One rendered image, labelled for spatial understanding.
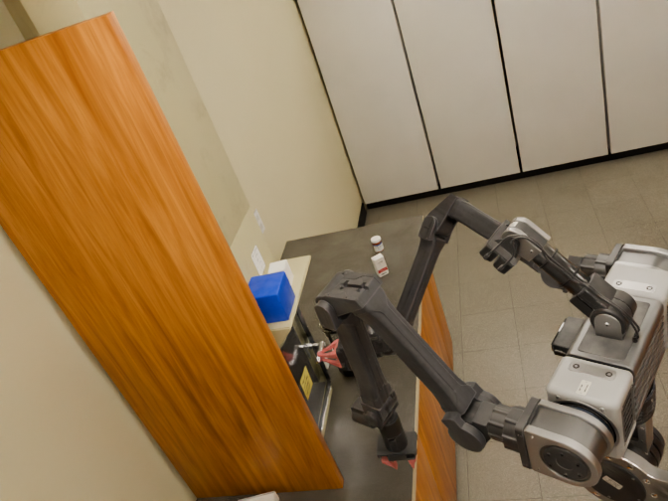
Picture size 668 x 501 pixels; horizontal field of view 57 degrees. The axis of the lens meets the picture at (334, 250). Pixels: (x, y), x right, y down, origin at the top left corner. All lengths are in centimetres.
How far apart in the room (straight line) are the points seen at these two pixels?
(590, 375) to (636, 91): 365
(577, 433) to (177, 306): 91
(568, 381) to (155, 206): 90
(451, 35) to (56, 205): 338
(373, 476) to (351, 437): 17
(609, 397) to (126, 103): 104
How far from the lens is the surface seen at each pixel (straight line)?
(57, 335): 171
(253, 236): 176
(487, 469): 303
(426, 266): 178
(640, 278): 145
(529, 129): 471
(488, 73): 452
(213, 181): 160
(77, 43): 127
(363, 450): 200
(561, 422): 122
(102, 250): 150
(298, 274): 176
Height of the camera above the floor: 245
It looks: 31 degrees down
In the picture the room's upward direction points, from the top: 21 degrees counter-clockwise
